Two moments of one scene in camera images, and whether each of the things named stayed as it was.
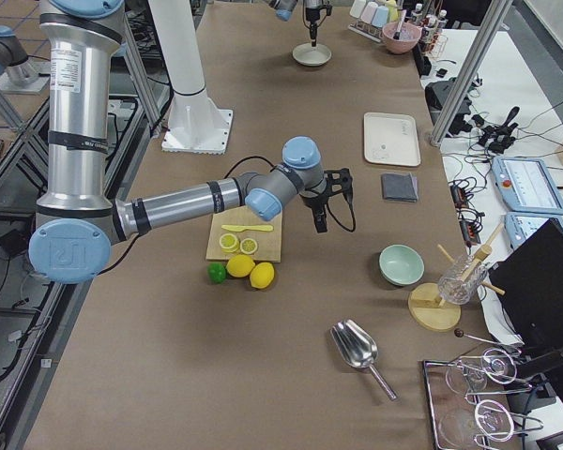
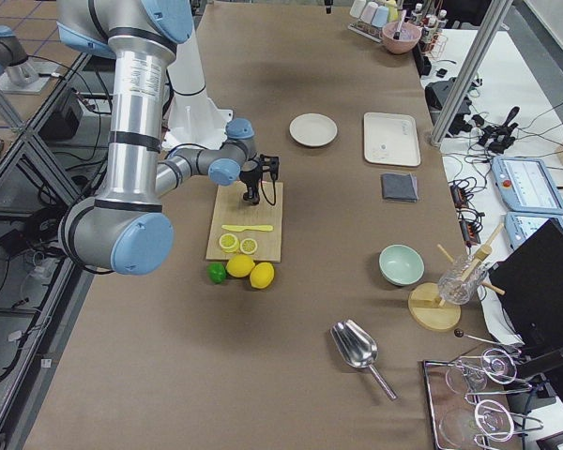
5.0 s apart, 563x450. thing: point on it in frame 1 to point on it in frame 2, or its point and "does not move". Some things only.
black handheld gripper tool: (499, 137) does not move
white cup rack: (367, 31) does not move
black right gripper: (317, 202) to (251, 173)
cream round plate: (311, 55) to (313, 129)
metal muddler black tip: (401, 22) does not move
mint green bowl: (401, 264) does not move
